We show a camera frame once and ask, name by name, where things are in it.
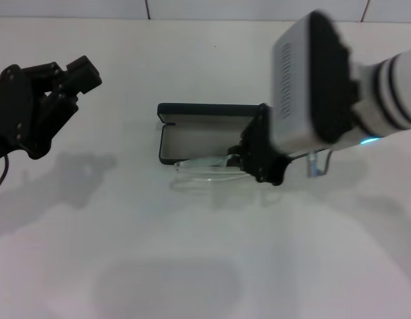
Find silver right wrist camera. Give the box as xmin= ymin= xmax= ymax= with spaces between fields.
xmin=270 ymin=11 xmax=363 ymax=158

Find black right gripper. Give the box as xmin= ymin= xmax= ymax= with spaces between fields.
xmin=227 ymin=102 xmax=291 ymax=186

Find clear white glasses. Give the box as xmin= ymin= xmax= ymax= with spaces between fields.
xmin=171 ymin=153 xmax=251 ymax=194

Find grey right gripper cable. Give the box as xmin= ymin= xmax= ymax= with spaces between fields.
xmin=287 ymin=148 xmax=333 ymax=177

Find black glasses case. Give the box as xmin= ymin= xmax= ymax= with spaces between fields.
xmin=157 ymin=102 xmax=271 ymax=165

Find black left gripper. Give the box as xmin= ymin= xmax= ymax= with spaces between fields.
xmin=0 ymin=55 xmax=104 ymax=163

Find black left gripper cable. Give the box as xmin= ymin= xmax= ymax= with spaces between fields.
xmin=0 ymin=154 xmax=11 ymax=195

